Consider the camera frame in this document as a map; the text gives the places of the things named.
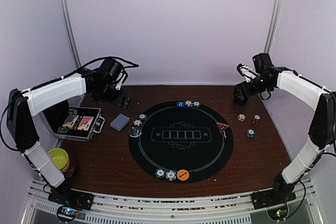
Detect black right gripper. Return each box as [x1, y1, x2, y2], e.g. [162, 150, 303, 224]
[234, 74, 271, 100]

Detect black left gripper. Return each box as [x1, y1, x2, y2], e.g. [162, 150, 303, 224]
[94, 81, 132, 109]

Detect grey card deck box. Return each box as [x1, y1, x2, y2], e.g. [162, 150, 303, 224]
[110, 114, 130, 131]

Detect blue white 10 chip stack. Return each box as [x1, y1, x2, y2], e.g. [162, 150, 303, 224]
[237, 114, 246, 122]

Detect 10 chips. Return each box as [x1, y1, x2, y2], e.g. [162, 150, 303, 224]
[165, 170, 177, 182]
[133, 119, 142, 127]
[185, 100, 193, 107]

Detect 50 chips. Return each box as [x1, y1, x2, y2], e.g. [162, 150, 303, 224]
[138, 114, 147, 121]
[155, 168, 165, 178]
[193, 101, 201, 108]

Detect green blue 50 chip stack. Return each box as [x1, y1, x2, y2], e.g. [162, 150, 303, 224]
[246, 129, 256, 138]

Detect red triangular all-in marker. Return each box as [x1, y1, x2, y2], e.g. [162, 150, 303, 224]
[216, 122, 229, 134]

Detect blue small blind button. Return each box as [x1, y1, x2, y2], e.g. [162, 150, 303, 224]
[176, 101, 186, 108]

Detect orange big blind button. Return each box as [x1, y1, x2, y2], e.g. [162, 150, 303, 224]
[176, 169, 190, 182]

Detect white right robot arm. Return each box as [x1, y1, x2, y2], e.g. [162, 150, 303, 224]
[234, 53, 335, 204]

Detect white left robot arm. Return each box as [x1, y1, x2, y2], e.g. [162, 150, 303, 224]
[2, 57, 234, 205]

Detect red black 100 chip stack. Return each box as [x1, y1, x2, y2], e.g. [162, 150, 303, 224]
[251, 115, 261, 125]

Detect aluminium poker case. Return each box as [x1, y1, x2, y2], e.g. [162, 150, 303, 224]
[51, 107, 106, 142]

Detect clear round dealer button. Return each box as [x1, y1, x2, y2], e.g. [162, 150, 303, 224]
[129, 126, 142, 138]

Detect yellow-green bowl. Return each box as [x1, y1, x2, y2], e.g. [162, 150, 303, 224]
[48, 148, 70, 173]

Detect round black poker mat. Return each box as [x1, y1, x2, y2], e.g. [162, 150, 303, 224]
[129, 101, 234, 183]

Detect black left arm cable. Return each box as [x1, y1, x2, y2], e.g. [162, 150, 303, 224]
[0, 56, 140, 151]

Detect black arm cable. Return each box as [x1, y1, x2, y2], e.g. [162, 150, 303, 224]
[285, 91, 336, 219]
[0, 56, 140, 151]

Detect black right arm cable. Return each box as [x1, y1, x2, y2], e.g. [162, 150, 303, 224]
[285, 91, 336, 219]

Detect aluminium front rail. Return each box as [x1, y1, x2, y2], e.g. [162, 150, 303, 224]
[26, 178, 316, 224]

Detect right aluminium frame post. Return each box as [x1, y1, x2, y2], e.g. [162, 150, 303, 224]
[264, 0, 284, 54]

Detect aluminium frame post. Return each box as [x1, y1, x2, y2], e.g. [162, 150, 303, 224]
[60, 0, 81, 68]
[264, 0, 284, 54]

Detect left aluminium frame post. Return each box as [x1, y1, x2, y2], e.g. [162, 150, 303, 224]
[60, 0, 81, 68]

